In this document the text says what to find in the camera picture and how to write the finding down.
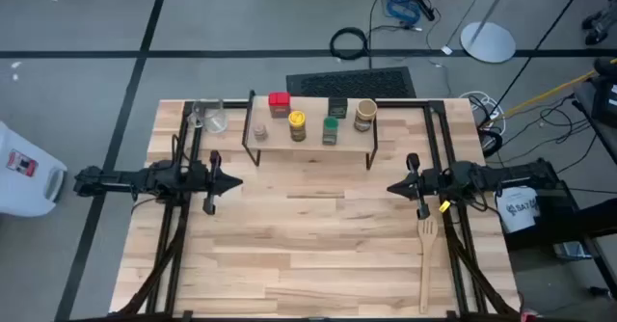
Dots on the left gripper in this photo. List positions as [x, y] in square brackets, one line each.
[210, 201]

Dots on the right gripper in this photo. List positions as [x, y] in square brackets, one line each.
[422, 208]

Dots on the small cork-lid saffron jar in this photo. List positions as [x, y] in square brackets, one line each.
[260, 131]

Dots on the tan-lid furikake jar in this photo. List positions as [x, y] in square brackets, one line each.
[366, 110]

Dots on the green-lid oregano glass jar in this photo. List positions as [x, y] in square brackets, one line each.
[330, 123]

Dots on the red smoked paprika tin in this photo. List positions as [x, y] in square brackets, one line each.
[279, 99]

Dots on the dark green pepper tin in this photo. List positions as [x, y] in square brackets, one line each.
[337, 106]

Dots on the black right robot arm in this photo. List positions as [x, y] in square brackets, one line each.
[506, 175]

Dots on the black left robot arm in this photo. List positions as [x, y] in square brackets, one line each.
[120, 179]

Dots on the wooden shelf black metal legs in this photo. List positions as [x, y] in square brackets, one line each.
[313, 141]

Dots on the wooden slotted spatula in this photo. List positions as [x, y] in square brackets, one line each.
[427, 230]

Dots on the glass measuring cup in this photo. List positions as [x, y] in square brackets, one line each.
[214, 119]

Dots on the white printed bag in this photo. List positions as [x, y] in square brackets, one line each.
[516, 216]

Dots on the black perforated floor panel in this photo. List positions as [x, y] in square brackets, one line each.
[352, 83]

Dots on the small white plug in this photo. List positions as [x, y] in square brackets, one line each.
[447, 50]

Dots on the black side cart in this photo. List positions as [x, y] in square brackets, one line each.
[569, 211]

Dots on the grey round-base floor stand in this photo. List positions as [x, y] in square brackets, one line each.
[487, 42]

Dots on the black power strip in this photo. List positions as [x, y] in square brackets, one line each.
[426, 9]

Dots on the grey box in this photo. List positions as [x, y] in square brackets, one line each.
[573, 250]

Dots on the white plastic bin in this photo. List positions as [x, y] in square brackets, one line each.
[29, 187]

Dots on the black wheeled chair base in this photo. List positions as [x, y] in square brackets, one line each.
[600, 25]

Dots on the black aluminium table frame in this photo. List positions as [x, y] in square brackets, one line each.
[410, 104]

